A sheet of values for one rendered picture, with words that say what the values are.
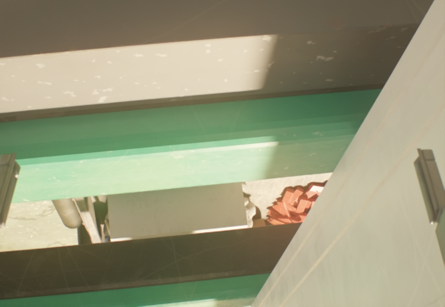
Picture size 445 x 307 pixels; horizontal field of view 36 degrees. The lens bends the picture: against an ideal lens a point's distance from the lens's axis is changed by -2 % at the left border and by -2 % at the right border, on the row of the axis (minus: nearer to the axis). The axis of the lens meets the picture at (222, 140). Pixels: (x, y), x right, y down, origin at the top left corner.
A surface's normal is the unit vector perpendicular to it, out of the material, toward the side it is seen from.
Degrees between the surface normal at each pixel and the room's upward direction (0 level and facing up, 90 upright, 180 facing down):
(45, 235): 0
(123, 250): 90
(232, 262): 90
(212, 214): 90
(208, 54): 0
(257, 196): 0
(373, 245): 90
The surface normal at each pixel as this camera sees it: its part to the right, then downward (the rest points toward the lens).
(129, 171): 0.12, 0.91
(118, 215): 0.05, -0.40
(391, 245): -0.99, 0.08
